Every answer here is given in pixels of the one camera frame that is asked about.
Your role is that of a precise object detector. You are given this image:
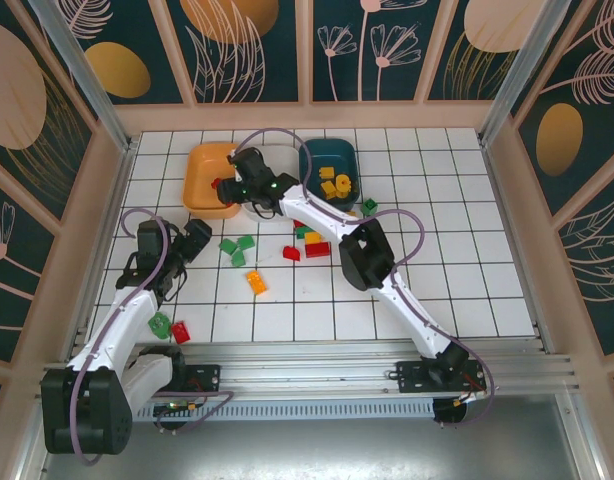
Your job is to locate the orange-yellow long lego brick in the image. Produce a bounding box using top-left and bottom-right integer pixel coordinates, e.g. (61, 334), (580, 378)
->
(245, 269), (270, 297)

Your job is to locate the white plastic bin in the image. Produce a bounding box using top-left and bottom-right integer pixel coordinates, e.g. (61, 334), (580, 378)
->
(241, 143), (302, 224)

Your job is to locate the teal plastic bin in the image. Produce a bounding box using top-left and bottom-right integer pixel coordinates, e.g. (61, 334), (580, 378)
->
(297, 137), (361, 214)

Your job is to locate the orange plastic bin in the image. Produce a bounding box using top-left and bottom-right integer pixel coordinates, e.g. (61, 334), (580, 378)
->
(181, 142), (246, 221)

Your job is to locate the small electronics board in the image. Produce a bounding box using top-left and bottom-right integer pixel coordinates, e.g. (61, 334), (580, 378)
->
(154, 398), (201, 417)

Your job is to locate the grey metal sheet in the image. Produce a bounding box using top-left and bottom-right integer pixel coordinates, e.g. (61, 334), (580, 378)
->
(16, 399), (608, 480)

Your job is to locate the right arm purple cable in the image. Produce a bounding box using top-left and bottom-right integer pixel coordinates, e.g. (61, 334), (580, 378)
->
(233, 127), (497, 431)

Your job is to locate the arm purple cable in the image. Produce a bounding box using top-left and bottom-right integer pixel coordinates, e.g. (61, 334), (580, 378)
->
(69, 208), (235, 466)
(233, 127), (497, 431)

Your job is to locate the aluminium side rail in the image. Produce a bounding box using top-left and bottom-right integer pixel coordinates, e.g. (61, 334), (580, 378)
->
(66, 142), (138, 364)
(481, 139), (553, 351)

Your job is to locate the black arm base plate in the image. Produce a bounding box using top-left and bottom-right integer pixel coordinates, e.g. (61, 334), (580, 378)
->
(184, 363), (222, 398)
(395, 359), (488, 395)

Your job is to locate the aluminium corner post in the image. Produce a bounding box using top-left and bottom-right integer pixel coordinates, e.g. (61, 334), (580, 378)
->
(28, 0), (139, 152)
(479, 0), (573, 146)

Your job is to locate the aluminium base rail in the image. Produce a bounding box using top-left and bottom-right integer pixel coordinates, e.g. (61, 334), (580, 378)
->
(36, 338), (581, 401)

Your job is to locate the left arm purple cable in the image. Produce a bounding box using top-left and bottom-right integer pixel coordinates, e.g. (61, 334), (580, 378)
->
(69, 208), (235, 466)

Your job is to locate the grey slotted cable duct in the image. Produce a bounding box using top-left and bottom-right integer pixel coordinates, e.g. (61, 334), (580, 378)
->
(56, 399), (436, 422)

